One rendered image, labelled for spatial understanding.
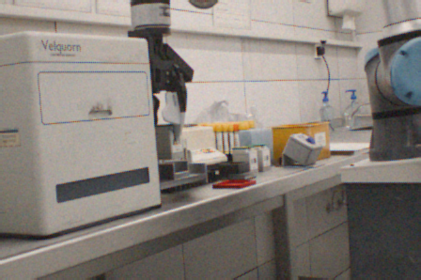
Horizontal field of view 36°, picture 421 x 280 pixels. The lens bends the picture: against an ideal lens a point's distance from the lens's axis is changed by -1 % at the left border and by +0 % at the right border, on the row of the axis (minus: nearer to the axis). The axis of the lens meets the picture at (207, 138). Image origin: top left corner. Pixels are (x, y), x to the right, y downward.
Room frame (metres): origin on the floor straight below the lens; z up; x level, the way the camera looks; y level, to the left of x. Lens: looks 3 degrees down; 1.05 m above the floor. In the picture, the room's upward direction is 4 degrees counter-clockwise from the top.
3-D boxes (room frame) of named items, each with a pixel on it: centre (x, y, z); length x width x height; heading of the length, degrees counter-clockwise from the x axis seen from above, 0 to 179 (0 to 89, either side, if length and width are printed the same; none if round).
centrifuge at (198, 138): (1.81, 0.11, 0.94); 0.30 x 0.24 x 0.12; 48
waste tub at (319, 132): (1.84, -0.25, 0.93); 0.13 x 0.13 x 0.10; 56
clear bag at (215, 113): (2.34, -0.02, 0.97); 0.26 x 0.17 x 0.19; 161
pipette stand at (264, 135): (1.75, -0.13, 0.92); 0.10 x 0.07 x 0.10; 142
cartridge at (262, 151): (1.64, -0.12, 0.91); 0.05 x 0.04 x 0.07; 57
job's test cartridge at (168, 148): (1.26, 0.08, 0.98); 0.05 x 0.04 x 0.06; 57
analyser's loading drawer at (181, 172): (1.24, 0.09, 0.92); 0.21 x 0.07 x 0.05; 147
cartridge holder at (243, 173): (1.52, -0.06, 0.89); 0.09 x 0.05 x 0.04; 55
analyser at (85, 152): (1.13, 0.27, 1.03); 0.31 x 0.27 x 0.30; 147
